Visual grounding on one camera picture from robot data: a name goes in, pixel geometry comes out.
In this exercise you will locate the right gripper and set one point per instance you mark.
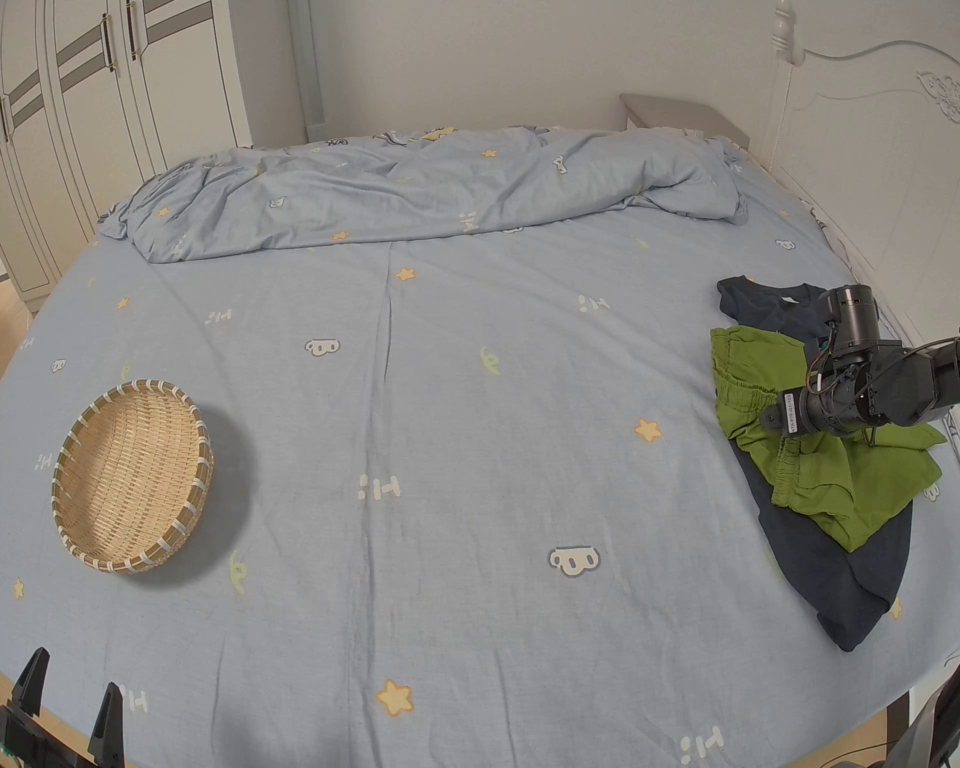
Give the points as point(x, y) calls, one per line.
point(821, 409)

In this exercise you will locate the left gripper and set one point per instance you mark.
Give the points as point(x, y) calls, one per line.
point(30, 742)

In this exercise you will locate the green shorts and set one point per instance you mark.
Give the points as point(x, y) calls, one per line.
point(817, 487)

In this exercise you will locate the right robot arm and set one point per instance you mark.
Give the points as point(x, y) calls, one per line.
point(907, 382)

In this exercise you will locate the round woven basket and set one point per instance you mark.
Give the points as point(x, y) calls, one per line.
point(127, 480)

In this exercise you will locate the dark blue printed T-shirt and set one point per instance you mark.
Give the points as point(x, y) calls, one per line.
point(825, 585)

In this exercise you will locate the grey bedside table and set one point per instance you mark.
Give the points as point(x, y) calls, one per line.
point(682, 116)

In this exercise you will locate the pale blue quilt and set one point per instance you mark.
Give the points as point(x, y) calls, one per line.
point(375, 195)

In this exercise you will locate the white wardrobe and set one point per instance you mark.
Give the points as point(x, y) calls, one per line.
point(75, 112)

